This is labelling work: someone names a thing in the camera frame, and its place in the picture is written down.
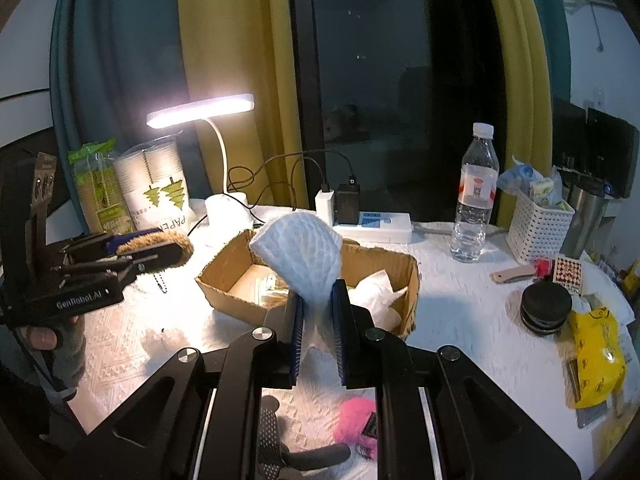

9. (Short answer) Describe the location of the steel thermos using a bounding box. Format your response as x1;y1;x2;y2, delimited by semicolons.
562;180;615;261

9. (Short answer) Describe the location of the white plastic basket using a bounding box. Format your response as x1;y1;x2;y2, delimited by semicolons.
507;187;576;266

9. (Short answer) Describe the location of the yellow curtain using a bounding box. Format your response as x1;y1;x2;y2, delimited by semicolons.
177;0;302;211
477;0;557;227

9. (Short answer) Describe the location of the yellow tool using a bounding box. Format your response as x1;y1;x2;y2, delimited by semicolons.
569;307;629;409

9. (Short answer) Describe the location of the white paper cups package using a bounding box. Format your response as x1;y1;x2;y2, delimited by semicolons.
114;140;193;237

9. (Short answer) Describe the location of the brown fuzzy sock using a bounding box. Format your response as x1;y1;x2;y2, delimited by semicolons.
116;230;195;293

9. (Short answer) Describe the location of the black charger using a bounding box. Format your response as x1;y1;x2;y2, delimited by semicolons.
336;182;362;226

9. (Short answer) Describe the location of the teal curtain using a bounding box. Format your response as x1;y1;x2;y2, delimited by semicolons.
49;0;202;203
544;0;574;103

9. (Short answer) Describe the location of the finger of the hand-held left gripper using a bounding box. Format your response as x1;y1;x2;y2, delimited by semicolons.
52;252;175;287
60;230;151;262

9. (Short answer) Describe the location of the clear water bottle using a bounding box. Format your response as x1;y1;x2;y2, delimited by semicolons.
450;122;501;263

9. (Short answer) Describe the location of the wooden handled tool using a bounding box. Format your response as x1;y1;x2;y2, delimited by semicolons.
492;265;537;287

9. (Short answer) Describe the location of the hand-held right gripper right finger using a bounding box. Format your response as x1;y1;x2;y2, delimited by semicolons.
330;279;583;480

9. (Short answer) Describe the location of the dark window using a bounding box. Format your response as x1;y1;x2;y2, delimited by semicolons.
289;0;502;213

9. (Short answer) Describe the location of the white power strip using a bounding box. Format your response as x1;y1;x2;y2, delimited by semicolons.
332;211;413;244

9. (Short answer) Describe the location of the cardboard box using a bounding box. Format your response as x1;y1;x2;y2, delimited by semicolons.
195;229;421;338

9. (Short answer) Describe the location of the white embossed tablecloth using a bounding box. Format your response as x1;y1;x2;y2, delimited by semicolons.
65;199;640;480

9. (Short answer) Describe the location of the person's left forearm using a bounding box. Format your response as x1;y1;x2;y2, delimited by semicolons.
0;332;88;461

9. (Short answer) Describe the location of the white charger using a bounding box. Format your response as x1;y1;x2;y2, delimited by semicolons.
315;187;337;224

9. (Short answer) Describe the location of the brown paper cups package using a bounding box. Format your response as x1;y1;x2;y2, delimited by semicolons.
68;140;132;236

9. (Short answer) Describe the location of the checkered card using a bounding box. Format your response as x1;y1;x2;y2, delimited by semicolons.
552;255;585;292

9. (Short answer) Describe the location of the black charger cable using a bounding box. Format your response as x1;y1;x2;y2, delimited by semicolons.
294;149;355;186
227;152;332;211

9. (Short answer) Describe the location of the pink sock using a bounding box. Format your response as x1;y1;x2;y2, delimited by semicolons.
340;397;381;461

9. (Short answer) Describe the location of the blue plastic bag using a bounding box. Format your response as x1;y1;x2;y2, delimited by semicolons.
497;155;540;197

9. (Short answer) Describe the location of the black monitor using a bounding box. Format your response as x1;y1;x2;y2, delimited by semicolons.
586;107;640;199

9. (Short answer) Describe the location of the plain white cloth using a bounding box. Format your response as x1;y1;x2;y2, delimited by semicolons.
349;270;402;332

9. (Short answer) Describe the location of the black round container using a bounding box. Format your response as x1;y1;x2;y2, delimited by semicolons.
519;280;574;337

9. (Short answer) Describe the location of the yellow green packet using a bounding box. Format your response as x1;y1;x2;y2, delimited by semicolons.
529;169;567;209

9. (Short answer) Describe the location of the white desk lamp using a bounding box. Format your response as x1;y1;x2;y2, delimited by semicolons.
146;93;256;248

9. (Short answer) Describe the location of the person's left hand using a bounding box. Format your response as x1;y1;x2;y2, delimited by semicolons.
19;312;88;361

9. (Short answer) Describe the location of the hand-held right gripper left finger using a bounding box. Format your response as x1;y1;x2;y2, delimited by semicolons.
52;280;307;480

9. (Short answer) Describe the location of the white fluffy sock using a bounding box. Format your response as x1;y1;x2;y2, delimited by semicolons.
248;211;343;356

